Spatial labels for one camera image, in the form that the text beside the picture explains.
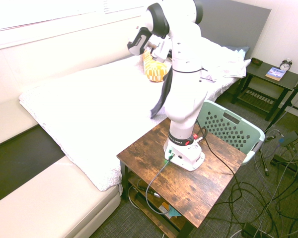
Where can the white bed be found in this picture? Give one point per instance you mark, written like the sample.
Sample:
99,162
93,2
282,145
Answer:
101,99

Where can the teal paper piece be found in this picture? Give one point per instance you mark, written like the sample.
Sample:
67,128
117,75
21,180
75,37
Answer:
174,213

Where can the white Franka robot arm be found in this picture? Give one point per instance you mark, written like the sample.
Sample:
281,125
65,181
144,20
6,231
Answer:
186,99

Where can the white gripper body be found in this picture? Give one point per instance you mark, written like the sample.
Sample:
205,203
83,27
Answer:
161,50

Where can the yellow white patterned bolster pillow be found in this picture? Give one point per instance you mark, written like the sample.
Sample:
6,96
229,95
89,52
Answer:
155,70

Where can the black nightstand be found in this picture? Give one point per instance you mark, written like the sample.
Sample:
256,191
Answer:
268,79

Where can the blue grey pillow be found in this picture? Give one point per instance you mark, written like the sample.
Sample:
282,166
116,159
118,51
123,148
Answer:
239,50

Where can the grey headboard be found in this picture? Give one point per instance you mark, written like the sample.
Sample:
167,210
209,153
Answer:
233,24

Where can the black alarm clock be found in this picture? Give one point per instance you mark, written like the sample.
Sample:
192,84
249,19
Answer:
285,65

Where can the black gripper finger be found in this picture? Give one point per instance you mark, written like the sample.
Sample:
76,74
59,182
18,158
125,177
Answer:
170,54

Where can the cream upholstered bench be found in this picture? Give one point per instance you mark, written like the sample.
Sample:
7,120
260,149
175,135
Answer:
52,198

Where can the dark grey shirt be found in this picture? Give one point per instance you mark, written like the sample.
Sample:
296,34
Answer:
164,94

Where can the blue book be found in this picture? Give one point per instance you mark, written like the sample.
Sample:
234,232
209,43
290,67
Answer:
274,74

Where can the black power brick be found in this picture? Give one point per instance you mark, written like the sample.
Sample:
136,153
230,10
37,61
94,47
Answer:
249,230

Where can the grey power adapter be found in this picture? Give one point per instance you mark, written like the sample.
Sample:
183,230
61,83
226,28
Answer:
289,138

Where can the small dark box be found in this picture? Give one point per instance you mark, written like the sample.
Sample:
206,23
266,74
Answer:
257,61

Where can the rustic wooden side table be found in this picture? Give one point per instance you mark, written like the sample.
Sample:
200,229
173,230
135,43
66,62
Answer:
188,183

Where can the mint green laundry basket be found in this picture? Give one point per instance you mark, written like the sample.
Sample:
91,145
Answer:
228,129

